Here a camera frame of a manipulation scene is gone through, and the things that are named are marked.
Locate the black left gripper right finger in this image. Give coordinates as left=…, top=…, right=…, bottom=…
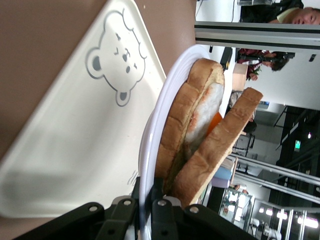
left=149, top=177, right=258, bottom=240

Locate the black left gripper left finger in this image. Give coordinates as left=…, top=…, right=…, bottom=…
left=14, top=176, right=141, bottom=240

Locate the brown bread slice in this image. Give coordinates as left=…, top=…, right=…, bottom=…
left=172, top=86, right=264, bottom=208

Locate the lavender round plate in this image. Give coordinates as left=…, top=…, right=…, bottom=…
left=138, top=44, right=227, bottom=240

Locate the toy fried egg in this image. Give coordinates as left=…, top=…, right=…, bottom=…
left=183, top=82, right=226, bottom=154

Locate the cream bear print tray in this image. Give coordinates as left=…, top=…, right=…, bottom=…
left=0, top=0, right=168, bottom=219

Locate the person in red shirt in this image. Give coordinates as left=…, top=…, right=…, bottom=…
left=236, top=48, right=292, bottom=81

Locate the person in light shirt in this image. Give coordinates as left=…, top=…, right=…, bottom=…
left=241, top=0, right=320, bottom=26

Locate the aluminium frame beam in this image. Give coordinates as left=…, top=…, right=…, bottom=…
left=194, top=21, right=320, bottom=50

